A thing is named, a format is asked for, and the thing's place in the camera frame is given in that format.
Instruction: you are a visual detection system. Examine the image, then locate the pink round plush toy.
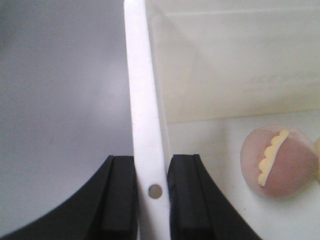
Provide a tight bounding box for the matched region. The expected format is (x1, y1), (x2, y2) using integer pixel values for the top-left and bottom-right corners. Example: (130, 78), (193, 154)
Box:
(240, 125), (320, 198)

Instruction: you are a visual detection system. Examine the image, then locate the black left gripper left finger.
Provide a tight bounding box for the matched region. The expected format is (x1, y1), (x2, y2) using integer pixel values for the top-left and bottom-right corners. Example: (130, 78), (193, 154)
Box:
(2, 155), (138, 240)

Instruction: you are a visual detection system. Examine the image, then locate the white Totelife plastic crate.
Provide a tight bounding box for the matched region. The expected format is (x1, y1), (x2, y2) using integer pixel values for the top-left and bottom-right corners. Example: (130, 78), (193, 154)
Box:
(123, 0), (320, 240)

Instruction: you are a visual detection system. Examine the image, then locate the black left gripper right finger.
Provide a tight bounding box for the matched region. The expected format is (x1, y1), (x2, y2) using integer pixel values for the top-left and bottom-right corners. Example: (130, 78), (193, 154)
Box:
(167, 154), (260, 240)

